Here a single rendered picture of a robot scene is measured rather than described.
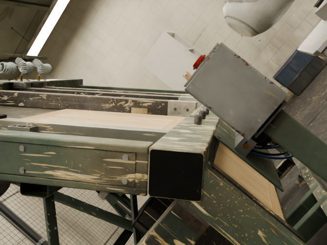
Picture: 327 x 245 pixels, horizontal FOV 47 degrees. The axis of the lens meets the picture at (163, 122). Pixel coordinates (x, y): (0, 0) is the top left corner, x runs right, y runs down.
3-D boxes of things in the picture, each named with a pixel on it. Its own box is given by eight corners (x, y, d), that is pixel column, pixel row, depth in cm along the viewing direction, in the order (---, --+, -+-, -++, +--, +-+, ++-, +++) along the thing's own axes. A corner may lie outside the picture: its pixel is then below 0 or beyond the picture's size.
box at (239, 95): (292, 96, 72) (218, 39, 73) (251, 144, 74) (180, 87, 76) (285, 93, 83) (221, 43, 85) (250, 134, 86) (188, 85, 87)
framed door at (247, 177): (282, 226, 175) (285, 223, 175) (190, 152, 179) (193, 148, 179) (268, 175, 263) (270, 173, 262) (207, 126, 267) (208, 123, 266)
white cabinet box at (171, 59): (280, 122, 511) (164, 30, 526) (252, 153, 529) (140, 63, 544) (278, 114, 569) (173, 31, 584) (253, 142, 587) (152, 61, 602)
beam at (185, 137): (202, 203, 78) (206, 151, 76) (146, 197, 80) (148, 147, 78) (230, 107, 292) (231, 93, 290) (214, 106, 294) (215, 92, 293)
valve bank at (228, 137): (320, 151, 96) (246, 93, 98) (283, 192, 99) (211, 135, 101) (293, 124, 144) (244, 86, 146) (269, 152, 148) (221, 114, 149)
